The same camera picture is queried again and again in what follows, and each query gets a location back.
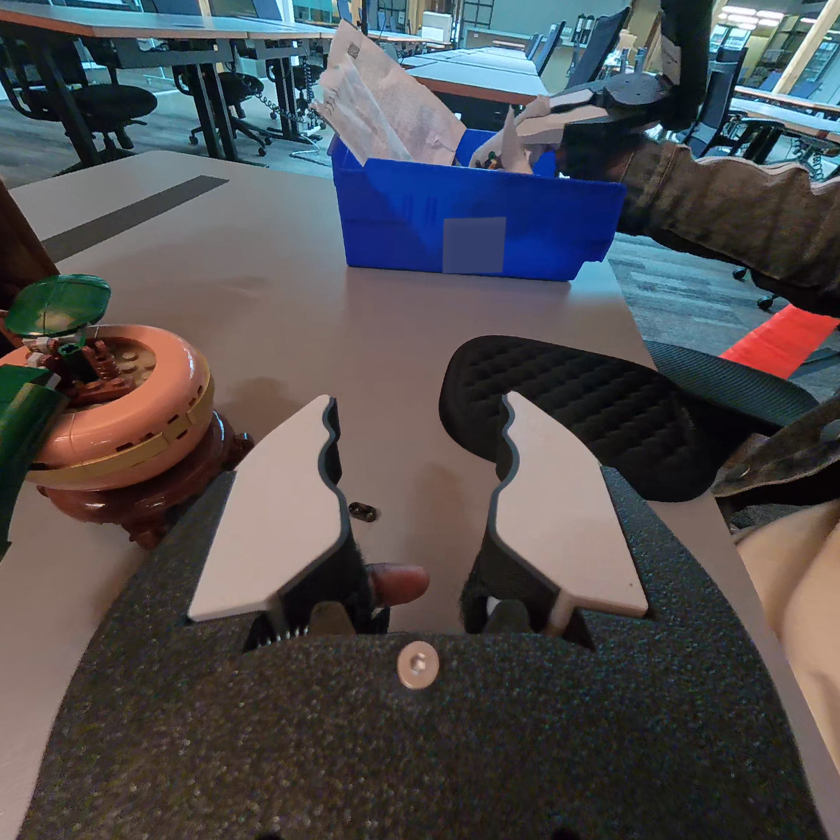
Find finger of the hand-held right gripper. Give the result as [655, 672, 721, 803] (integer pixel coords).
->
[517, 108, 613, 145]
[548, 84, 609, 114]

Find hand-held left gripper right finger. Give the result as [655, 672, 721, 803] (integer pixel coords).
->
[492, 392, 651, 637]

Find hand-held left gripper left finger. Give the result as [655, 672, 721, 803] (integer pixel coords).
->
[187, 395, 352, 623]

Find plain white paper bag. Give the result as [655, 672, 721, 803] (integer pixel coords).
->
[486, 98, 555, 175]
[312, 62, 414, 166]

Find circle print white paper bag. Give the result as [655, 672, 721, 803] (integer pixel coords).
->
[326, 20, 468, 166]

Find lego flower pot model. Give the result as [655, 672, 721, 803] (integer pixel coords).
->
[0, 323, 256, 551]

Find blue plastic bin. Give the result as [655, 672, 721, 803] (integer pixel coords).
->
[330, 128, 627, 282]

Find rounded green lego leaf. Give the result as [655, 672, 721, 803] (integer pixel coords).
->
[5, 274, 112, 337]

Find person's right forearm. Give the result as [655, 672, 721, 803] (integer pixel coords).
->
[617, 141, 840, 316]

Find orchid print lego box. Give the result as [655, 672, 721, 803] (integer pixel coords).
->
[0, 177, 61, 309]

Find person's right hand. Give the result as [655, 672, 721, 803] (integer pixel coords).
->
[556, 125, 641, 181]

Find person's left hand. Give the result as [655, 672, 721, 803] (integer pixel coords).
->
[366, 563, 431, 608]

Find wooden edge office table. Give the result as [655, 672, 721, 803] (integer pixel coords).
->
[400, 46, 549, 129]

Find black chair armrest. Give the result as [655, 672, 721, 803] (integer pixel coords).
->
[438, 335, 742, 503]

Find person's grey denim jacket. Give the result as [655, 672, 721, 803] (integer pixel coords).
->
[712, 394, 840, 506]

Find person's beige trousers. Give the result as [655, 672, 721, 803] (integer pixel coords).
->
[735, 505, 840, 723]

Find red sheet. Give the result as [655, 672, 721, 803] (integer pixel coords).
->
[718, 305, 840, 380]

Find long office table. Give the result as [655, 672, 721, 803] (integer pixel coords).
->
[0, 7, 336, 165]

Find black coiled cable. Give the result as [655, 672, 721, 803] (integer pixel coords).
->
[256, 59, 309, 132]

